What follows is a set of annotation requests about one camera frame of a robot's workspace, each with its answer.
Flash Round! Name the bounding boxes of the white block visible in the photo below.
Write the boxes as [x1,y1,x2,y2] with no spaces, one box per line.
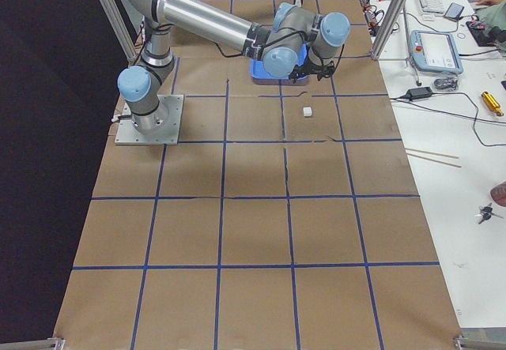
[302,107,312,118]

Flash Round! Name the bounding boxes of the blue plastic tray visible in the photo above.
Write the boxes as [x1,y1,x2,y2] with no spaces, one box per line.
[249,45,308,85]

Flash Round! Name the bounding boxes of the black power adapter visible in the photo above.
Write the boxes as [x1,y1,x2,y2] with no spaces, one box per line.
[405,87,433,101]

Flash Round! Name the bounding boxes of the teach pendant tablet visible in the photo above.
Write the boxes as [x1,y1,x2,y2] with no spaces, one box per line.
[410,30,463,74]

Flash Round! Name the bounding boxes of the wooden sticks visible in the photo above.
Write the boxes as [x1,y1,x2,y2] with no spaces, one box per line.
[405,148,462,168]

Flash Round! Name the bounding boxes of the black smartphone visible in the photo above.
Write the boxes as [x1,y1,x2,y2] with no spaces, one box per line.
[444,2,464,21]

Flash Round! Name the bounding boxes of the brown paper table cover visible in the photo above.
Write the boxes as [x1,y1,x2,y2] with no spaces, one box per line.
[55,0,459,349]

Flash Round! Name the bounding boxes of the gold cylindrical tool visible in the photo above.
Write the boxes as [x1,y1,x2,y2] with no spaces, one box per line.
[481,92,504,117]

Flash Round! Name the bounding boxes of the bunch of keys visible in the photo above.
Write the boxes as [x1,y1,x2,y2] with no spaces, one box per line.
[476,203,503,224]

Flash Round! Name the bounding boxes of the aluminium frame post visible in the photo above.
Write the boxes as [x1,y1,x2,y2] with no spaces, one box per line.
[371,0,406,60]

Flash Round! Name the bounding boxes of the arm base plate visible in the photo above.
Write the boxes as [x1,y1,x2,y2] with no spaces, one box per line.
[115,95,184,145]

